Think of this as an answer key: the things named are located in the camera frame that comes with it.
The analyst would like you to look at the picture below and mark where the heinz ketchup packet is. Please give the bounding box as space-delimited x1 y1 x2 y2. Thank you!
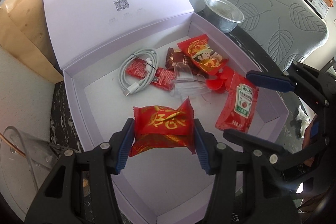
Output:
215 72 259 133

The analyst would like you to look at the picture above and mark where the red bow hair clip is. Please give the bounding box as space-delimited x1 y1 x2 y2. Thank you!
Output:
206 66 235 94

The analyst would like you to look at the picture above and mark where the red cartoon snack packet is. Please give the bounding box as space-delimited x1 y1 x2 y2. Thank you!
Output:
177 34 228 76

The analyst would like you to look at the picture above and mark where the red gold candy packet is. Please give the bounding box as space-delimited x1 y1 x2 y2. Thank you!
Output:
129 99 195 157

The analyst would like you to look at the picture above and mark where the long red sauce packet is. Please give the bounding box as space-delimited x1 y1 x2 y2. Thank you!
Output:
126 58 175 91

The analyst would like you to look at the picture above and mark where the dark brown candy packet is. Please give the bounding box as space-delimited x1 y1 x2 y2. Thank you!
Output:
165 48 200 75

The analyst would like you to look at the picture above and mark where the white usb cable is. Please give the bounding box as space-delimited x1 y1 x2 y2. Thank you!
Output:
117 48 159 97

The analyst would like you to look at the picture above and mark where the glass cup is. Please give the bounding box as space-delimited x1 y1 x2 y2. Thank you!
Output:
1 126 69 208

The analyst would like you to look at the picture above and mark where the crumpled white tissue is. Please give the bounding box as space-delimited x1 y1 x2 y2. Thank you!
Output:
295 105 311 138

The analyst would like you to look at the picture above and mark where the grey leaf pattern chair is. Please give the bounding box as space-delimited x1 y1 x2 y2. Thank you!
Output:
227 0 329 71

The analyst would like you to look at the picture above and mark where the wooden spoon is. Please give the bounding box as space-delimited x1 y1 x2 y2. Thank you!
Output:
0 133 26 158

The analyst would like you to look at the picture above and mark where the steel bowl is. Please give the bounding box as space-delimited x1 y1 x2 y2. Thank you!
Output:
204 0 245 33

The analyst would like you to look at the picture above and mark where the white foam board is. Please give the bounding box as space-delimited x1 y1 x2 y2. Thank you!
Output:
1 50 55 218

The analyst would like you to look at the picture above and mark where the lavender gift box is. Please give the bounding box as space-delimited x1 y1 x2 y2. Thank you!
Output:
36 0 289 224

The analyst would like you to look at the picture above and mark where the brown paper envelope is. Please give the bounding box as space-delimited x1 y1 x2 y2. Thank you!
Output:
1 0 63 84

